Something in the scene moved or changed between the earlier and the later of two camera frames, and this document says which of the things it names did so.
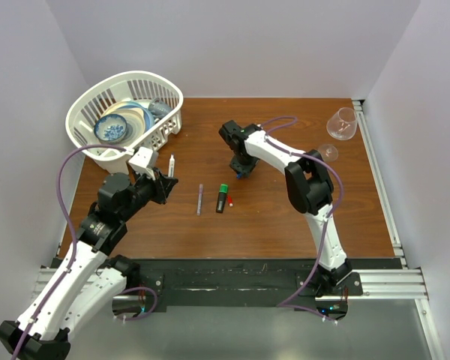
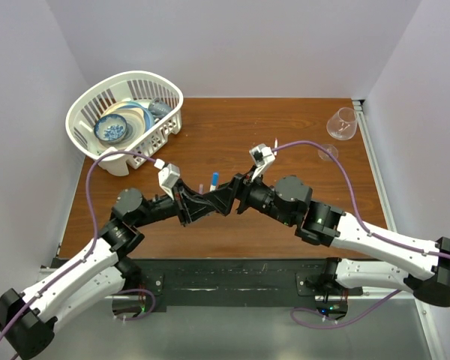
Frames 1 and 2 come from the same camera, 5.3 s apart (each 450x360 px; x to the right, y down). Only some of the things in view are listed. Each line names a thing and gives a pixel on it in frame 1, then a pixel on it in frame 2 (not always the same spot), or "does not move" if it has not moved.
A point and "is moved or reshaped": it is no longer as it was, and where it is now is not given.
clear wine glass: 340,125 does not move
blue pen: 171,166 is moved or reshaped
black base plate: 268,284 does not move
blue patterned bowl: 110,128 does not move
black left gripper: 160,193 to 198,208
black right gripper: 245,169 to 239,187
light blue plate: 149,120 does not move
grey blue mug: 159,108 does not move
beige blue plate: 138,117 does not move
